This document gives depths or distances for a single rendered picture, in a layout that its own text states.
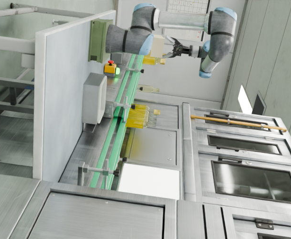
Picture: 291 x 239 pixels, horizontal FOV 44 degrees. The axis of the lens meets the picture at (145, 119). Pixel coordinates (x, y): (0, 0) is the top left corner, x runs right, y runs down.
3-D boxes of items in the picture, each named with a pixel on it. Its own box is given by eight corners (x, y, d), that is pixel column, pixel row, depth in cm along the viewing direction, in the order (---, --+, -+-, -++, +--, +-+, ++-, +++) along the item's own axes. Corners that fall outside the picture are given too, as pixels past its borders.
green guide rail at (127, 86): (114, 105, 210) (127, 107, 210) (114, 104, 210) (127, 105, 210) (140, 32, 365) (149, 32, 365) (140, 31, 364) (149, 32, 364)
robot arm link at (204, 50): (215, 58, 213) (212, 63, 224) (218, 40, 214) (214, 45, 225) (202, 56, 213) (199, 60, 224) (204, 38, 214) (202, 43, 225)
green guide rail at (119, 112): (113, 116, 214) (126, 118, 213) (113, 115, 213) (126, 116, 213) (140, 39, 368) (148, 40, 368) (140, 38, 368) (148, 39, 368)
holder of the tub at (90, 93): (81, 131, 193) (95, 133, 193) (83, 84, 180) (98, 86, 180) (88, 116, 208) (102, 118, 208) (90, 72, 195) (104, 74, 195)
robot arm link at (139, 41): (123, 49, 183) (150, 53, 183) (128, 23, 185) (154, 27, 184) (125, 55, 195) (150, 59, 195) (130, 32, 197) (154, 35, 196)
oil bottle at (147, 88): (127, 89, 295) (159, 94, 295) (128, 83, 294) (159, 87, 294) (127, 88, 301) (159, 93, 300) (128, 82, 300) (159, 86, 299)
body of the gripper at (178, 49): (173, 43, 224) (192, 45, 224) (173, 41, 232) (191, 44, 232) (171, 55, 226) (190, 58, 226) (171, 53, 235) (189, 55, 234)
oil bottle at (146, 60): (133, 62, 327) (164, 67, 327) (134, 56, 324) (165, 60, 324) (134, 60, 332) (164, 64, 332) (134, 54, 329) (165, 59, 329)
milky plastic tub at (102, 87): (82, 123, 190) (99, 125, 190) (84, 84, 180) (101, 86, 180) (89, 108, 206) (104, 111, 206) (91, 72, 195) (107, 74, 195)
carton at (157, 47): (152, 37, 223) (164, 38, 223) (153, 34, 238) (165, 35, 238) (150, 56, 227) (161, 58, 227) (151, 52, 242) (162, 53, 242)
